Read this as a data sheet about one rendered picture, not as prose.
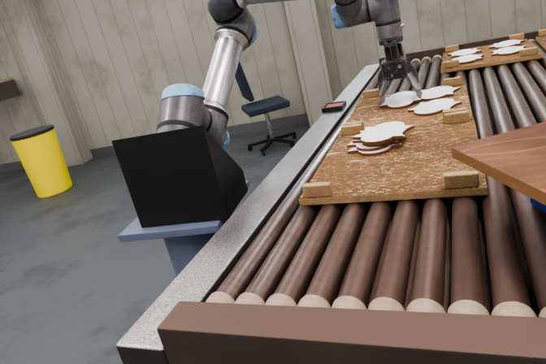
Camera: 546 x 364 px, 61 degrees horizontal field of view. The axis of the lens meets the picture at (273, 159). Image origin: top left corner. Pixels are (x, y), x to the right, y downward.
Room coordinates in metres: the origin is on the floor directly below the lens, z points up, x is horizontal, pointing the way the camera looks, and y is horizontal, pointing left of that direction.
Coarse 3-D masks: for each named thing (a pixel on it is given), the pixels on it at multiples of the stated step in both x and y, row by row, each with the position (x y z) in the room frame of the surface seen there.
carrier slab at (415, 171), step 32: (416, 128) 1.13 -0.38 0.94; (448, 128) 1.07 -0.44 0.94; (352, 160) 1.01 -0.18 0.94; (384, 160) 0.96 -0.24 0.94; (416, 160) 0.92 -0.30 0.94; (448, 160) 0.88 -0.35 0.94; (352, 192) 0.83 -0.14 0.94; (384, 192) 0.80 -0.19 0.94; (416, 192) 0.77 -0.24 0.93; (448, 192) 0.75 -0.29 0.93; (480, 192) 0.72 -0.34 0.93
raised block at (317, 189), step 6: (306, 186) 0.85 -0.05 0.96; (312, 186) 0.85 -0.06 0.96; (318, 186) 0.84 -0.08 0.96; (324, 186) 0.84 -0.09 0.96; (330, 186) 0.84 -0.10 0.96; (306, 192) 0.85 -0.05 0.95; (312, 192) 0.85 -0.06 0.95; (318, 192) 0.84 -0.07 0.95; (324, 192) 0.84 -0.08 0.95; (330, 192) 0.83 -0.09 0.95
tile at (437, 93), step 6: (426, 90) 1.47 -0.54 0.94; (432, 90) 1.45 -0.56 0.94; (438, 90) 1.43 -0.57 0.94; (444, 90) 1.41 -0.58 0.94; (450, 90) 1.40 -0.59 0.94; (456, 90) 1.40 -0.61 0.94; (426, 96) 1.40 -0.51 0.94; (432, 96) 1.38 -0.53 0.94; (438, 96) 1.36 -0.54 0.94; (444, 96) 1.37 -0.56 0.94; (450, 96) 1.36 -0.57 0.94
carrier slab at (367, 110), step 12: (456, 96) 1.35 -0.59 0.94; (360, 108) 1.48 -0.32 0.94; (372, 108) 1.44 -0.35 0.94; (384, 108) 1.40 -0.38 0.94; (408, 108) 1.34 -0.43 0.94; (456, 108) 1.22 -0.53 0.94; (468, 108) 1.20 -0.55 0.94; (348, 120) 1.36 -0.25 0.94; (360, 120) 1.33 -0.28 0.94; (372, 120) 1.30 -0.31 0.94; (384, 120) 1.27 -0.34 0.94; (396, 120) 1.24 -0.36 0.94; (408, 120) 1.22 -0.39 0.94; (420, 120) 1.19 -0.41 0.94; (432, 120) 1.16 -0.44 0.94
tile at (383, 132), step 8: (368, 128) 1.12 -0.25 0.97; (376, 128) 1.10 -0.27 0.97; (384, 128) 1.08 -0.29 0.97; (392, 128) 1.07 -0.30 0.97; (400, 128) 1.06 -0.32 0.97; (408, 128) 1.05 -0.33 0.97; (360, 136) 1.07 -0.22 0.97; (368, 136) 1.05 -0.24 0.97; (376, 136) 1.04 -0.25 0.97; (384, 136) 1.02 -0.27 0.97; (392, 136) 1.02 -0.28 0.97; (400, 136) 1.01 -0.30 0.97; (368, 144) 1.02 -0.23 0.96; (376, 144) 1.01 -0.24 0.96
